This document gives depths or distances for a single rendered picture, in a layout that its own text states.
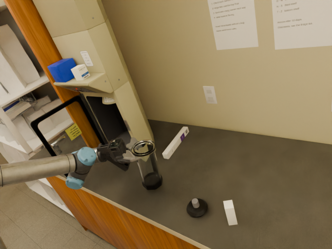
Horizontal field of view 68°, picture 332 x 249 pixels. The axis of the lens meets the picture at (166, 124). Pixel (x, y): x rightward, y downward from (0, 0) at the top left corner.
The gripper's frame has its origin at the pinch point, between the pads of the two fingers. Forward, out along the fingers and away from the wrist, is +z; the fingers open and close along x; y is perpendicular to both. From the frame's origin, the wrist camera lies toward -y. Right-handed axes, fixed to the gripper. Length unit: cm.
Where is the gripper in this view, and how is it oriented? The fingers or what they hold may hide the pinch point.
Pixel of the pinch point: (143, 151)
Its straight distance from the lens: 112.9
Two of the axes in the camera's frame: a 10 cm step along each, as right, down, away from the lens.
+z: 9.5, -1.8, -2.4
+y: -2.8, -8.2, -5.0
